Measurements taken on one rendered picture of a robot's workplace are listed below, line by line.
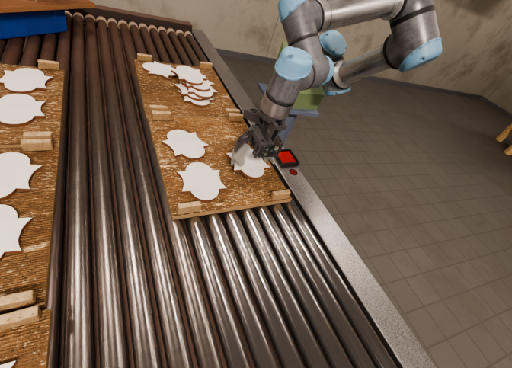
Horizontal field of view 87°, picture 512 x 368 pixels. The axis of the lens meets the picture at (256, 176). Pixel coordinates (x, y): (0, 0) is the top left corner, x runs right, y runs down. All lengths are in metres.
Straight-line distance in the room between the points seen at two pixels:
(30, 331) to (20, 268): 0.12
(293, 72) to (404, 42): 0.45
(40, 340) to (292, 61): 0.66
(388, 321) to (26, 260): 0.77
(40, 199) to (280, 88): 0.57
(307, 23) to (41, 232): 0.72
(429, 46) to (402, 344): 0.77
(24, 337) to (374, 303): 0.69
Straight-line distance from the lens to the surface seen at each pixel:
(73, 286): 0.63
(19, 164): 0.81
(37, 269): 0.64
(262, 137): 0.71
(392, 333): 0.78
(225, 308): 0.61
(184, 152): 0.83
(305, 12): 0.74
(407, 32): 0.97
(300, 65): 0.61
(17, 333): 0.60
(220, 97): 1.17
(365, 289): 0.79
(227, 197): 0.74
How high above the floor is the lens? 1.48
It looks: 41 degrees down
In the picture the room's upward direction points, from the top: 22 degrees clockwise
